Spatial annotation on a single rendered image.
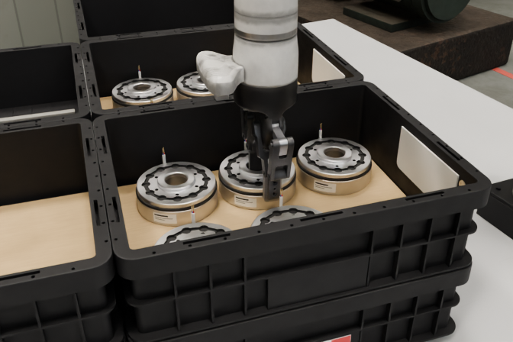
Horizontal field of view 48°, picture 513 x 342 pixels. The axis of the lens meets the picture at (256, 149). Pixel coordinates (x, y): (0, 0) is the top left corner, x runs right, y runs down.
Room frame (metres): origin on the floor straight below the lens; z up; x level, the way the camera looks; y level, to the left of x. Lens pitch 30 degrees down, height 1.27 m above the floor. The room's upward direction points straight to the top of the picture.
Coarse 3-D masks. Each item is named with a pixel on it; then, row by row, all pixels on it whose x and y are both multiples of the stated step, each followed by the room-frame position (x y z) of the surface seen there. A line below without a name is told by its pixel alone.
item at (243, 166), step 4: (244, 160) 0.67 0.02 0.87; (248, 160) 0.67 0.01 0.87; (268, 160) 0.67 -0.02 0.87; (240, 164) 0.66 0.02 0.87; (244, 164) 0.66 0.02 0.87; (248, 164) 0.67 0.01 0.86; (240, 168) 0.65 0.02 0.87; (244, 168) 0.65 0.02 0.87; (240, 172) 0.65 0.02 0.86; (244, 172) 0.64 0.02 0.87; (248, 172) 0.64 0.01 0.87; (252, 172) 0.64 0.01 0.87; (256, 172) 0.64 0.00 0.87; (260, 172) 0.64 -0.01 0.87; (252, 176) 0.63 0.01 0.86; (256, 176) 0.63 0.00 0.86; (260, 176) 0.63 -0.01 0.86
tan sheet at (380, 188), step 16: (384, 176) 0.69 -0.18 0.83; (128, 192) 0.65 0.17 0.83; (304, 192) 0.65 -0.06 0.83; (368, 192) 0.65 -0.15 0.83; (384, 192) 0.65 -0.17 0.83; (400, 192) 0.65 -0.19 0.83; (128, 208) 0.61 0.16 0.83; (224, 208) 0.61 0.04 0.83; (240, 208) 0.61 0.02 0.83; (320, 208) 0.61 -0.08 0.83; (336, 208) 0.61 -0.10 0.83; (128, 224) 0.58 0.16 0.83; (144, 224) 0.58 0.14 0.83; (224, 224) 0.58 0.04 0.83; (240, 224) 0.58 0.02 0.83; (128, 240) 0.54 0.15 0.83; (144, 240) 0.54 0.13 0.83
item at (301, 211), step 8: (272, 208) 0.57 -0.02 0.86; (280, 208) 0.57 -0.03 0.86; (288, 208) 0.57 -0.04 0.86; (296, 208) 0.57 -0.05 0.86; (304, 208) 0.57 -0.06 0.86; (312, 208) 0.57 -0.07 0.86; (264, 216) 0.55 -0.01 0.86; (272, 216) 0.55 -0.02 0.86; (280, 216) 0.55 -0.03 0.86; (256, 224) 0.53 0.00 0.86
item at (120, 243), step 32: (384, 96) 0.74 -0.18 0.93; (96, 128) 0.64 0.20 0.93; (416, 128) 0.64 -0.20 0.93; (448, 192) 0.50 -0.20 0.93; (480, 192) 0.50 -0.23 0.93; (288, 224) 0.45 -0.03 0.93; (320, 224) 0.45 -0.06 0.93; (352, 224) 0.46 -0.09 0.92; (384, 224) 0.47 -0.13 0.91; (128, 256) 0.40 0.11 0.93; (160, 256) 0.40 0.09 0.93; (192, 256) 0.41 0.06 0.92; (224, 256) 0.42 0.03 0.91
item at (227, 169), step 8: (240, 152) 0.70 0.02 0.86; (224, 160) 0.68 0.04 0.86; (232, 160) 0.68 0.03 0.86; (240, 160) 0.68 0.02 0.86; (224, 168) 0.66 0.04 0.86; (232, 168) 0.66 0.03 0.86; (224, 176) 0.64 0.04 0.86; (232, 176) 0.64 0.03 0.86; (240, 176) 0.64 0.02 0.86; (248, 176) 0.64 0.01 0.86; (232, 184) 0.62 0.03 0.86; (240, 184) 0.62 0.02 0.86; (248, 184) 0.62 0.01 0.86; (256, 184) 0.62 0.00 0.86; (256, 192) 0.61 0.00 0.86
